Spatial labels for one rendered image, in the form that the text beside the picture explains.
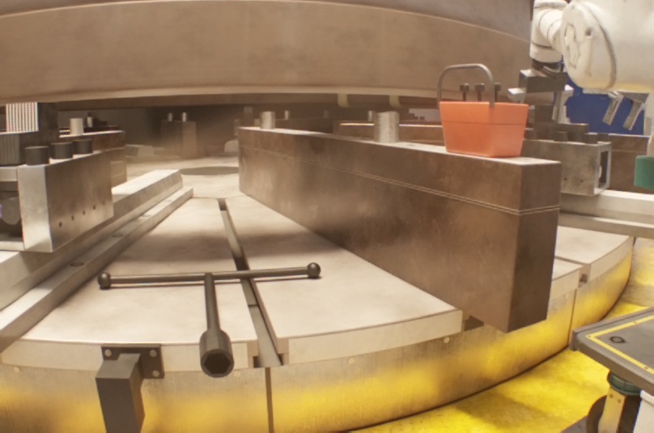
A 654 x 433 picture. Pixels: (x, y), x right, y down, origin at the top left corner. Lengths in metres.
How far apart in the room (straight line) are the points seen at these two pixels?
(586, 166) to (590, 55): 1.36
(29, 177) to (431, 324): 1.04
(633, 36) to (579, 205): 1.49
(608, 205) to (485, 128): 1.22
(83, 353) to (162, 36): 0.91
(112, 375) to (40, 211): 0.50
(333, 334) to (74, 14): 1.19
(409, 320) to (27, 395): 0.95
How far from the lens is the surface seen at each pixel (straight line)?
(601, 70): 0.88
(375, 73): 1.67
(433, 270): 1.33
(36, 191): 1.29
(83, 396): 1.26
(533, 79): 1.37
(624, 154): 3.46
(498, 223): 1.12
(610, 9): 0.90
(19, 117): 1.51
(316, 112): 8.03
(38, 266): 1.40
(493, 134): 1.15
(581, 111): 6.53
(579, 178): 2.21
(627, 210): 2.27
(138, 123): 7.45
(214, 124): 8.07
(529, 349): 1.63
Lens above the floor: 0.79
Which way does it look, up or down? 9 degrees down
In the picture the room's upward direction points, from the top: straight up
